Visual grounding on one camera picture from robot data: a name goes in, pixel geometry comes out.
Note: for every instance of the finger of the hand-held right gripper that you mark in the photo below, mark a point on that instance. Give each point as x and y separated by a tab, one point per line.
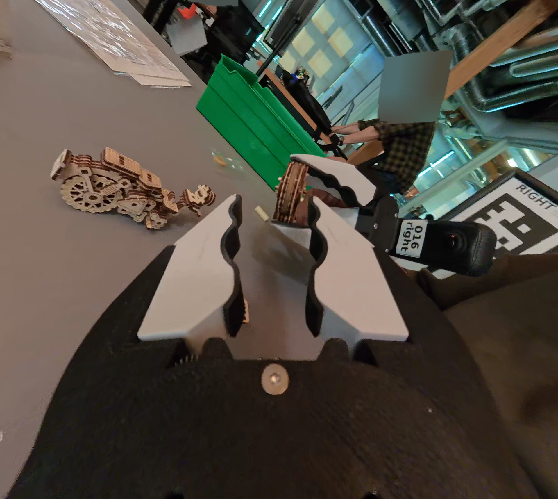
290	235
340	176

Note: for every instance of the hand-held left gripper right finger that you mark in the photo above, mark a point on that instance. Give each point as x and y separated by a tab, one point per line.
353	289

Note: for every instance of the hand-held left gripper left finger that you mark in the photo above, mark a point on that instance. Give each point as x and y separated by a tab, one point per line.
196	281

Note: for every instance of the wooden gear wheel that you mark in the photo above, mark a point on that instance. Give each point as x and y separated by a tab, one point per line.
288	193

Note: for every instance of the person's right forearm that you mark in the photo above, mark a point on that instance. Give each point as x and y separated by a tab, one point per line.
501	285

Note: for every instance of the grey desk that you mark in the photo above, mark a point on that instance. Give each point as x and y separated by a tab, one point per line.
109	115

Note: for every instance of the person's right hand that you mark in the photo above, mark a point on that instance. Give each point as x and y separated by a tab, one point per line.
331	200

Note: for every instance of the small beige wooden peg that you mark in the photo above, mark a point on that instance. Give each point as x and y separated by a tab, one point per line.
261	213

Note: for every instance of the small flat wooden part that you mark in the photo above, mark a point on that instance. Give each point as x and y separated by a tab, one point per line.
246	311

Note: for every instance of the clear plastic parts bag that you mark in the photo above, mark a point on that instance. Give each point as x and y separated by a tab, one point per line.
231	162

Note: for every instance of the green plastic bin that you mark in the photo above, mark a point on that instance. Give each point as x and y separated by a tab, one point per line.
244	115

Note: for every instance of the wooden motorcycle model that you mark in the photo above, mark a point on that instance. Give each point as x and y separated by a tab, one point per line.
109	191

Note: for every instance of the person's brown clothing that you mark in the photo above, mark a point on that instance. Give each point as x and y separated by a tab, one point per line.
514	377

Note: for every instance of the black display screen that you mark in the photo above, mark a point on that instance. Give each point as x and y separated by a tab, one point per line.
296	1

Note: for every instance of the white paper sheet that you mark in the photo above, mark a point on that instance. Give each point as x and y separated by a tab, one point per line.
168	81

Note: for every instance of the laminated instruction sheet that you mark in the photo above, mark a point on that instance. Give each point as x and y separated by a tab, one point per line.
83	6

